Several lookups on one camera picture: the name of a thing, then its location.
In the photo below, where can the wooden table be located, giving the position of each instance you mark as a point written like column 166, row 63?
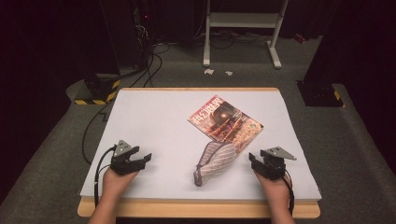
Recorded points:
column 202, row 210

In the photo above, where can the person's left hand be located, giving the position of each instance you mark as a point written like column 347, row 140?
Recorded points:
column 115, row 183

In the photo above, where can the striped grey fabric pouch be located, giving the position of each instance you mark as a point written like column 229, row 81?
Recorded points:
column 218, row 158

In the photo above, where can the magazine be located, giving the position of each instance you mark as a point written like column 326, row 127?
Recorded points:
column 224, row 118

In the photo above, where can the dark equipment rack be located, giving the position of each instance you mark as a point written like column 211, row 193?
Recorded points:
column 140, row 31

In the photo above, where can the white table mat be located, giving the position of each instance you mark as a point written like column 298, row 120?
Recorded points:
column 155, row 102

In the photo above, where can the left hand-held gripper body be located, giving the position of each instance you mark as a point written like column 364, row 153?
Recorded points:
column 120, row 163

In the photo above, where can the person's right hand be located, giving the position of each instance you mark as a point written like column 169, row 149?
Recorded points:
column 277, row 193

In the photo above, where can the black yellow striped stand base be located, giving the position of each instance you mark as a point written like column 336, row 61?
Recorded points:
column 99, row 90
column 320, row 95

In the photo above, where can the white metal stand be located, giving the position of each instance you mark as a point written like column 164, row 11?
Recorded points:
column 243, row 20

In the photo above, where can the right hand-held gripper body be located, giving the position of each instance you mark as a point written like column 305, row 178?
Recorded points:
column 274, row 166

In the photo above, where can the small red object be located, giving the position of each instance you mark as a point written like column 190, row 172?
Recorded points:
column 300, row 38

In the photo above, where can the white paper scrap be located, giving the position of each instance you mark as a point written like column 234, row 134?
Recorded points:
column 229, row 73
column 209, row 72

